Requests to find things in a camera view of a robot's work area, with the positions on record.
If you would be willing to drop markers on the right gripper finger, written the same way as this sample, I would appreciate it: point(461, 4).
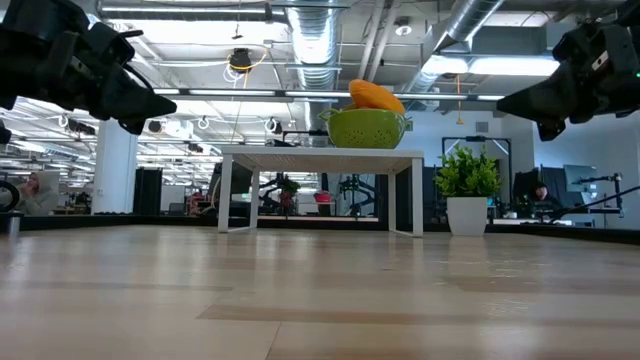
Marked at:
point(551, 129)
point(545, 97)

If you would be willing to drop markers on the orange mango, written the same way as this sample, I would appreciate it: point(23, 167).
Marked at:
point(375, 95)

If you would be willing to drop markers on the green plastic colander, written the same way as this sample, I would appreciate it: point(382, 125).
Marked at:
point(367, 129)

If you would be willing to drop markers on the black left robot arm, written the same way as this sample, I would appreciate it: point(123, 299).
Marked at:
point(30, 12)

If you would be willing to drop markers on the black background robot arm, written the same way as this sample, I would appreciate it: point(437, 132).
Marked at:
point(356, 192)
point(287, 190)

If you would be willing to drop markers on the white building column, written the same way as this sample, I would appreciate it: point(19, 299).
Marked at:
point(115, 170)

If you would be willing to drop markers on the grey desk monitor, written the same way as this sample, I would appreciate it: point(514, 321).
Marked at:
point(580, 177)

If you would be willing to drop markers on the black cabinet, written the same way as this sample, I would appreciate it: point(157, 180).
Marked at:
point(147, 192)

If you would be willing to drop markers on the person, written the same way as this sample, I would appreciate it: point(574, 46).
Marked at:
point(37, 197)
point(544, 199)

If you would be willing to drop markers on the black background monitor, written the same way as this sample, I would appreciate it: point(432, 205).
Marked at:
point(242, 177)

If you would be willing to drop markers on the small potted green plant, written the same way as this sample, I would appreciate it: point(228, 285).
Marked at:
point(467, 215)

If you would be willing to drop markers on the black round wheel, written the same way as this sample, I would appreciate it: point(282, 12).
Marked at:
point(15, 192)

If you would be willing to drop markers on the white perforated metal shelf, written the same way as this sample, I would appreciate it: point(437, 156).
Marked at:
point(325, 160)

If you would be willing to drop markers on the small red background object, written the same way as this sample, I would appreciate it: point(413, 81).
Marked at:
point(322, 196)

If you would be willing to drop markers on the silver ventilation duct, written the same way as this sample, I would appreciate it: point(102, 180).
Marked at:
point(315, 50)
point(465, 20)

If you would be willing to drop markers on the grey metal post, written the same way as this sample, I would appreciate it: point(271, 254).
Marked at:
point(13, 224)

